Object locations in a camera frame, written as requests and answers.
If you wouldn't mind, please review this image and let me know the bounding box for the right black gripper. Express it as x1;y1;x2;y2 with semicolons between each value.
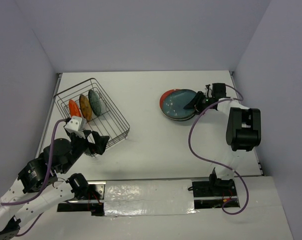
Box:
184;90;214;116

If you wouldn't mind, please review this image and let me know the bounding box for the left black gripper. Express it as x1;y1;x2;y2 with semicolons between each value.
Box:
60;129;110;173

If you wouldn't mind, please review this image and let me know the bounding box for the red teal floral plate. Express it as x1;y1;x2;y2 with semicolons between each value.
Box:
159;89;180;114

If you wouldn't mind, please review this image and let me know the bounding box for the dark green plate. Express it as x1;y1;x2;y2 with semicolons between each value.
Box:
162;89;196;118

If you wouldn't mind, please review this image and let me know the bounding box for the blue white floral plate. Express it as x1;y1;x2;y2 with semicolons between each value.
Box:
169;115;194;122

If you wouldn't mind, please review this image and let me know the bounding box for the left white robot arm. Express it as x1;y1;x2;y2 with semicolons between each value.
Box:
0;130;109;240

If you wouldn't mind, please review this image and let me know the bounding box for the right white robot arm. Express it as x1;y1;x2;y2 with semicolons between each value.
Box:
183;83;261;196

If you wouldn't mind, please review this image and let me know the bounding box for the yellow patterned small plate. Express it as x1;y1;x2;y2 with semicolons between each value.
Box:
79;94;92;122

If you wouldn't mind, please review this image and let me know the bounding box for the orange small plate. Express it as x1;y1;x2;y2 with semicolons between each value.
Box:
68;99;81;117

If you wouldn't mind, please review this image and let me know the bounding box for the green blue patterned small plate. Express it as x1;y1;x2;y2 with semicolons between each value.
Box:
88;89;101;117

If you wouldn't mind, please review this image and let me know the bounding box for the silver tape sheet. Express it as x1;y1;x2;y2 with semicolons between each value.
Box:
104;179;196;217

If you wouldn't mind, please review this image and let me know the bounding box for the grey wire dish rack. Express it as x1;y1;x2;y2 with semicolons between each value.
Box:
54;78;130;152

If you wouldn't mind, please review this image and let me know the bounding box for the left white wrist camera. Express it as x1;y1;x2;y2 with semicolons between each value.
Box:
64;116;87;139

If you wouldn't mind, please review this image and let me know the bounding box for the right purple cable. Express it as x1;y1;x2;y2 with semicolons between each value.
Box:
188;84;249;216

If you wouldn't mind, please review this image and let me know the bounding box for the purple cable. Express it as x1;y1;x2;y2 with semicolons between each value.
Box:
0;118;68;237
188;84;249;216

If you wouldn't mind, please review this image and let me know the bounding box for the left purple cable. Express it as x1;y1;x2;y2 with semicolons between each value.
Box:
0;118;68;237

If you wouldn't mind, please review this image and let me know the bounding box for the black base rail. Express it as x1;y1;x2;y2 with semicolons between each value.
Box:
57;179;240;217

